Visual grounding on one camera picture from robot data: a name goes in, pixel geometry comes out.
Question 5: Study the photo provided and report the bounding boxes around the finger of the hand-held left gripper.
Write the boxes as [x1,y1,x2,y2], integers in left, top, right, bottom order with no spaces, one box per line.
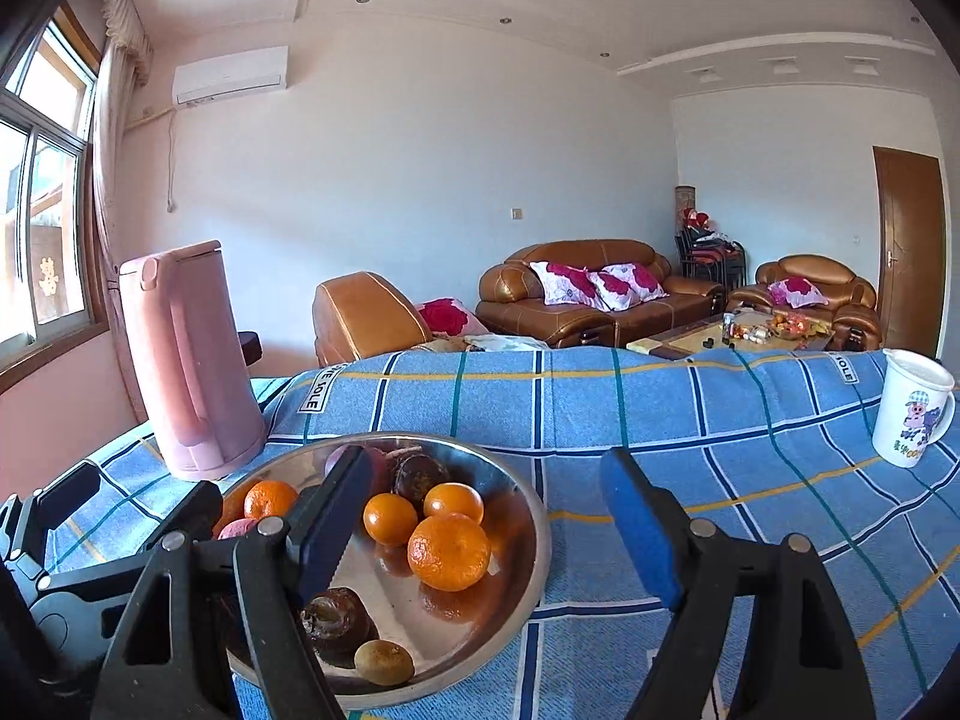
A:
[34,480,224,605]
[0,461,103,595]

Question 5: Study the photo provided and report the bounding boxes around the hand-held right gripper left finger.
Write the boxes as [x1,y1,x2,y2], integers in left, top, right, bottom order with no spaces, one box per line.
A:
[96,446,376,720]

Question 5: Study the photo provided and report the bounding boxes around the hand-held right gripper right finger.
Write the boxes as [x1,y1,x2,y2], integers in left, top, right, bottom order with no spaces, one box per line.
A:
[598,447,878,720]

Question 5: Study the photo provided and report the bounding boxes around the small orange mandarin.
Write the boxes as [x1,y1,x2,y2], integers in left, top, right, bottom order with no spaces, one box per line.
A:
[363,493,419,547]
[423,482,485,526]

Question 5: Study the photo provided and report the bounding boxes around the large orange mandarin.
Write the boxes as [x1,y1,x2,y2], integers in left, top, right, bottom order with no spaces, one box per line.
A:
[407,513,492,592]
[244,480,299,522]

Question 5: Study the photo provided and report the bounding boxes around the purple round radish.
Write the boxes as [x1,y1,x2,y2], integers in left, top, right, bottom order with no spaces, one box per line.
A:
[322,444,398,500]

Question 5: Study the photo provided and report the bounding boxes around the small olive yellow citrus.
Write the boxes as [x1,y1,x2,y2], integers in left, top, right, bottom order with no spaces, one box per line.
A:
[354,639,415,687]

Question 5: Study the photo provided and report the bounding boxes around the stainless steel bowl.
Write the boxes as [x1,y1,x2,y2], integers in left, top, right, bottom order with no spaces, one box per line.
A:
[214,431,554,715]

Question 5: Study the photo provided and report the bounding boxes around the blue plaid cloth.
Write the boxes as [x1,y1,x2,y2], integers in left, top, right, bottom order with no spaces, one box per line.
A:
[45,345,960,720]

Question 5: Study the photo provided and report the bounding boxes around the pink electric kettle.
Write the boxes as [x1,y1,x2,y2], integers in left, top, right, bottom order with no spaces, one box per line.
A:
[118,240,269,482]

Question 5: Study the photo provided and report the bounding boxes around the wooden coffee table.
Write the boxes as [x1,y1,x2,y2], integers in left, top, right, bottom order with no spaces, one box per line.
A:
[626,311,837,361]

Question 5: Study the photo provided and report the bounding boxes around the tan leather armchair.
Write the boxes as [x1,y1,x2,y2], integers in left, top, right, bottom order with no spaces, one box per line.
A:
[313,271,488,368]

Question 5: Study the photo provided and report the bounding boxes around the white plastic bag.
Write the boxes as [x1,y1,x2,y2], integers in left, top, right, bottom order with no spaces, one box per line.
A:
[465,334,548,352]

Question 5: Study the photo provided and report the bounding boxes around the pile of snacks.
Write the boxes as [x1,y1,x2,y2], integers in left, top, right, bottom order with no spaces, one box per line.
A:
[720,311,833,342]

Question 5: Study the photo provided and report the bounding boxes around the pink pillow with red flower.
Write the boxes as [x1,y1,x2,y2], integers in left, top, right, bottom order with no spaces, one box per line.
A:
[416,298,488,338]

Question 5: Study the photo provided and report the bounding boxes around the white pillow with red flowers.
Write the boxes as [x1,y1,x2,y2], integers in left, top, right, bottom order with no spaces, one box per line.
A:
[587,262,670,312]
[529,261,605,310]

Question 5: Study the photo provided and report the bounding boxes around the stacked dark chairs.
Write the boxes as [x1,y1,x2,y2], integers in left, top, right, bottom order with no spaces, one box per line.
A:
[675,229,747,293]

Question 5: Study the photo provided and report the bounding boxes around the small white red flower pillow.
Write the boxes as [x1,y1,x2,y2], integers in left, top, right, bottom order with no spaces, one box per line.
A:
[766,277,830,308]

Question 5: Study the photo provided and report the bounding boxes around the white cartoon print mug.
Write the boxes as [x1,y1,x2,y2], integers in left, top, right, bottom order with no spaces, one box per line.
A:
[870,349,959,470]

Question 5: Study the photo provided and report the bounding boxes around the brown leather three-seat sofa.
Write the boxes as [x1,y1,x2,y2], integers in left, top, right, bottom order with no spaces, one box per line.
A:
[475,239,727,350]

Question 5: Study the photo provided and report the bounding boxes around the wooden framed window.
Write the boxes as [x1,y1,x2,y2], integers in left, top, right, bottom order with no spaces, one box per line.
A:
[0,4,113,391]

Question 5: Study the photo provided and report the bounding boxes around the brown leather armchair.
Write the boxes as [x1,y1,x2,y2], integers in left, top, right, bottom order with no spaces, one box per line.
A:
[726,255,884,352]

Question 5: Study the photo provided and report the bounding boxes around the pink curtain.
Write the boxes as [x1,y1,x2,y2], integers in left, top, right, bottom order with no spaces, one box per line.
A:
[79,0,155,421]

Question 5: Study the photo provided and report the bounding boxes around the brown wooden door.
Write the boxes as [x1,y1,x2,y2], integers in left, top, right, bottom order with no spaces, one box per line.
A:
[872,145,947,357]

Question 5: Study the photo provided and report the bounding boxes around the white wall air conditioner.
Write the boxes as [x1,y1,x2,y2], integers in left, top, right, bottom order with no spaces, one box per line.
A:
[171,46,290,106]

